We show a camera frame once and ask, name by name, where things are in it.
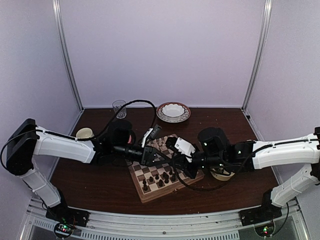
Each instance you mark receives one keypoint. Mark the aluminium frame post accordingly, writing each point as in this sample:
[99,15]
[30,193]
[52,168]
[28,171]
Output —
[65,53]
[263,35]

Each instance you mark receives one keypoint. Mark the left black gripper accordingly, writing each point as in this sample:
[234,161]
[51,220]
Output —
[149,154]

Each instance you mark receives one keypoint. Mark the patterned ceramic plate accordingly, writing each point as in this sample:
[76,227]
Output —
[176,120]

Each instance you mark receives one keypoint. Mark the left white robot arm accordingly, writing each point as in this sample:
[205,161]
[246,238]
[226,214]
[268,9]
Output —
[30,140]

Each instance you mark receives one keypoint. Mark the cream ceramic mug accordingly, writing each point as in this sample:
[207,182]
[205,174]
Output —
[84,133]

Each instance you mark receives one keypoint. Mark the clear drinking glass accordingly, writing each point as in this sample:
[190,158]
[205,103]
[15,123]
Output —
[119,109]

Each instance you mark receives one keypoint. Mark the right aluminium frame post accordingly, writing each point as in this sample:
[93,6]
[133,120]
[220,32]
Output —
[263,35]

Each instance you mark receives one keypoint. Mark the white scalloped bowl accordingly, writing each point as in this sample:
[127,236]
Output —
[173,110]

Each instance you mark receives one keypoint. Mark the left aluminium frame post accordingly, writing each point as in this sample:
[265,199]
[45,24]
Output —
[65,53]

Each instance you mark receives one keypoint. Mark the tall dark chess piece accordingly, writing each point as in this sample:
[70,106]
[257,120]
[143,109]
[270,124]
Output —
[166,179]

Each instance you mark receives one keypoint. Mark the black rook piece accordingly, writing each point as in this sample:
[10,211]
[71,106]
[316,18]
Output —
[145,188]

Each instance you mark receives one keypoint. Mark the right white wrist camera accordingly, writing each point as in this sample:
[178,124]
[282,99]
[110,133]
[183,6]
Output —
[181,146]

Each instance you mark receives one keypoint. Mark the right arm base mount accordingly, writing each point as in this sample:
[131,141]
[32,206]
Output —
[265,212]

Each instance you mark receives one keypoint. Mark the wooden chess board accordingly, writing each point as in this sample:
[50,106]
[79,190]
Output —
[139,173]

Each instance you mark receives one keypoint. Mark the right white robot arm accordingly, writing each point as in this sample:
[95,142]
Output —
[257,155]

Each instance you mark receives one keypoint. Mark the cream cat-ear bowl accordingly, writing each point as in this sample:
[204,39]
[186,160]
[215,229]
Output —
[222,174]

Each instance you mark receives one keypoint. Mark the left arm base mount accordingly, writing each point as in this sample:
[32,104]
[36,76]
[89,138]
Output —
[66,215]

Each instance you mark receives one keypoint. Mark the black pawn on board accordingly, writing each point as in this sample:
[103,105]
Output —
[145,182]

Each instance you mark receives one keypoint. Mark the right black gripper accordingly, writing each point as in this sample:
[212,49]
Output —
[180,162]

